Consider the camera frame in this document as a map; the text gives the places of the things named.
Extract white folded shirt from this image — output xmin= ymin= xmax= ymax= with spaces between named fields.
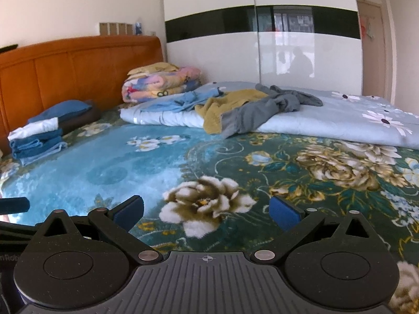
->
xmin=7 ymin=117 xmax=58 ymax=141

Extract light blue folded garment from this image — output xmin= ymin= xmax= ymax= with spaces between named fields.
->
xmin=19 ymin=141 xmax=68 ymax=167

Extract blue pillow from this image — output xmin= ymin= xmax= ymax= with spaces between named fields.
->
xmin=27 ymin=100 xmax=92 ymax=124

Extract light blue sweatshirt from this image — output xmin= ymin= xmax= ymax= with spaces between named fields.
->
xmin=140 ymin=88 xmax=224 ymax=113

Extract blue bottle on headboard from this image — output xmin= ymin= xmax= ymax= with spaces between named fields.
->
xmin=134 ymin=22 xmax=143 ymax=36

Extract dark blue folded garment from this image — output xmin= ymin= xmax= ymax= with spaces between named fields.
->
xmin=9 ymin=128 xmax=63 ymax=160

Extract grey garment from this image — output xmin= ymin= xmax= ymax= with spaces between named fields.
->
xmin=221 ymin=84 xmax=323 ymax=138

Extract teal floral bed blanket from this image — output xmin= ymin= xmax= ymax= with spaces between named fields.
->
xmin=1 ymin=110 xmax=418 ymax=313

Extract dark brown pillow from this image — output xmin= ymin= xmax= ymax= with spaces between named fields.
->
xmin=59 ymin=100 xmax=102 ymax=135

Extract colourful folded blanket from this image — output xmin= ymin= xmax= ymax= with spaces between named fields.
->
xmin=122 ymin=67 xmax=201 ymax=104

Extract light blue floral quilt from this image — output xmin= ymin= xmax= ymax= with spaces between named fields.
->
xmin=120 ymin=89 xmax=418 ymax=150

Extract wooden door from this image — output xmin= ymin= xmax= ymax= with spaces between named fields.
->
xmin=357 ymin=0 xmax=388 ymax=99

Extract beige pillow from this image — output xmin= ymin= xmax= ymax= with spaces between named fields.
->
xmin=128 ymin=62 xmax=179 ymax=76

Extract mustard yellow garment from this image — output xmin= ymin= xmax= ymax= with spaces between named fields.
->
xmin=195 ymin=89 xmax=267 ymax=135

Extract brown boxes on headboard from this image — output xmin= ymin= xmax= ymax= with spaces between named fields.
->
xmin=99 ymin=23 xmax=134 ymax=36

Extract white glossy wardrobe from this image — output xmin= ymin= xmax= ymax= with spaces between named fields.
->
xmin=163 ymin=0 xmax=363 ymax=94

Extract orange wooden headboard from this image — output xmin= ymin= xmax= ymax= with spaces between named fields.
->
xmin=0 ymin=36 xmax=163 ymax=155

